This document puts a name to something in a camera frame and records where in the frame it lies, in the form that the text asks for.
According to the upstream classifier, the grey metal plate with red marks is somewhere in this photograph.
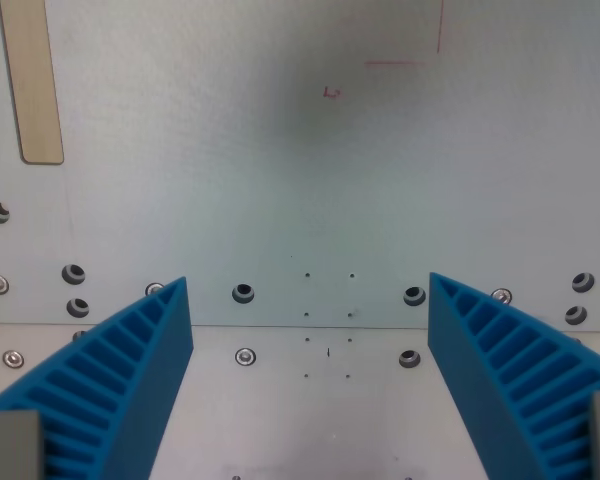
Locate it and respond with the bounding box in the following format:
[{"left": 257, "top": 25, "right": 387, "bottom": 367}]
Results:
[{"left": 0, "top": 0, "right": 600, "bottom": 330}]

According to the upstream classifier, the plain grey metal plate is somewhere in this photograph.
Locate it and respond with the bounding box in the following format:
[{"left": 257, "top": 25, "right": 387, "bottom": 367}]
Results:
[{"left": 0, "top": 323, "right": 600, "bottom": 480}]

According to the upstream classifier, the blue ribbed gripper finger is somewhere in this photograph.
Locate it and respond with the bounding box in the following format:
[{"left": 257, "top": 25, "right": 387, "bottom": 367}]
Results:
[
  {"left": 0, "top": 276, "right": 195, "bottom": 480},
  {"left": 427, "top": 272, "right": 600, "bottom": 480}
]

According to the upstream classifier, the light wooden strip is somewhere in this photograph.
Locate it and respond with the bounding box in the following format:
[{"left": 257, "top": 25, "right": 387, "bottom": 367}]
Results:
[{"left": 0, "top": 0, "right": 65, "bottom": 165}]

